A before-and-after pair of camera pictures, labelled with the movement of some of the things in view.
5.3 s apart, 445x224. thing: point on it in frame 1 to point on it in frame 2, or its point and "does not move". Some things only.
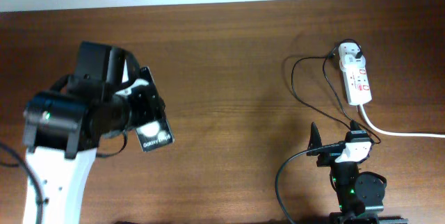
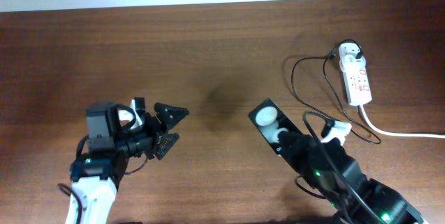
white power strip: [357, 80] does not move
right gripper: [327, 157] to [307, 145]
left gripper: [151, 101] to [155, 132]
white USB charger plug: [350, 62] does not move
